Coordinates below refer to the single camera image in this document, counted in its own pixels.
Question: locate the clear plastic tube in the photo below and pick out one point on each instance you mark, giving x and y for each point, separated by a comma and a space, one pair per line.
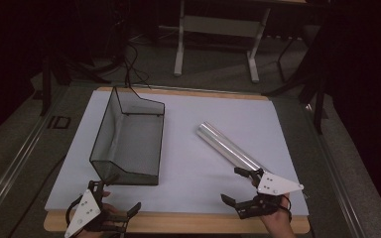
225, 147

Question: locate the black stand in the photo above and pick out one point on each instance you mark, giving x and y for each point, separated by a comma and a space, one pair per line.
318, 99
47, 86

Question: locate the person's right hand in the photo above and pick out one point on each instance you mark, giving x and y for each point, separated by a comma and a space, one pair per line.
281, 224

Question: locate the white table mat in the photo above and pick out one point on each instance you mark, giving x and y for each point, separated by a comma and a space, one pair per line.
185, 178

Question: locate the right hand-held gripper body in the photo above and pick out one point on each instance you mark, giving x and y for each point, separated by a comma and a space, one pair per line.
274, 185

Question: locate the person's left hand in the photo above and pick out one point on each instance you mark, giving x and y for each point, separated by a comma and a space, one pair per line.
110, 210

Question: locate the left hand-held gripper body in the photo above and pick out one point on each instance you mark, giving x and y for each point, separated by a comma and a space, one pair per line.
85, 210

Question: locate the white metal desk frame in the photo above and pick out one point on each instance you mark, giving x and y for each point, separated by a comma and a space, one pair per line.
219, 25

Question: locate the metal rail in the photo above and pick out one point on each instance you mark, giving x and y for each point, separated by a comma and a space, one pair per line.
339, 178
16, 165

